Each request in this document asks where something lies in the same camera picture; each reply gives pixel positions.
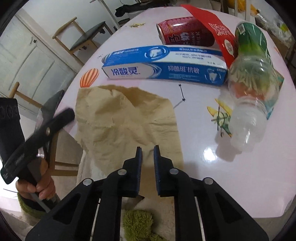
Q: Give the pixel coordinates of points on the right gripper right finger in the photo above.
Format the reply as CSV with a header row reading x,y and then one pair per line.
x,y
165,183

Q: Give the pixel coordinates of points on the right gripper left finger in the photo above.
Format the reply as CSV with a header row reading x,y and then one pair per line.
x,y
131,180

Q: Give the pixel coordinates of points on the beige paper napkin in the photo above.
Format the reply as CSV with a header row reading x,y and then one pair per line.
x,y
113,121

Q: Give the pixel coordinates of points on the blue toothpaste box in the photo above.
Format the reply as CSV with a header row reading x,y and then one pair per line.
x,y
168,62

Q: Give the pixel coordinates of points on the green label plastic bottle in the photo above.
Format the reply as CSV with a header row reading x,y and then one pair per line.
x,y
253,83

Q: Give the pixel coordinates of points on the red drink can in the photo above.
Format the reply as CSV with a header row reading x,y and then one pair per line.
x,y
184,31

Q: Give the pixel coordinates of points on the red paper packet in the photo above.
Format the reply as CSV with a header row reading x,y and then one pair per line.
x,y
223,36

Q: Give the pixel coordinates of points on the left green fuzzy sleeve forearm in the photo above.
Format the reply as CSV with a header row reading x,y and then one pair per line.
x,y
34,209

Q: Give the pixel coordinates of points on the right green fuzzy sleeve forearm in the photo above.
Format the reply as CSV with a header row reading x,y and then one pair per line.
x,y
137,225

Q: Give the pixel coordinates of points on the left hand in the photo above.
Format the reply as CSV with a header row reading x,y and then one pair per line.
x,y
45,187

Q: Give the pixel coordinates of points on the white door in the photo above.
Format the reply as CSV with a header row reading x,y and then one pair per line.
x,y
30,57

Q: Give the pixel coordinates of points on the wooden chair dark seat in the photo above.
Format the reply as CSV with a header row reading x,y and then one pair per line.
x,y
85,39

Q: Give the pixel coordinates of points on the black cloth under shelf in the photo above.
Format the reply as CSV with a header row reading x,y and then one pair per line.
x,y
141,6

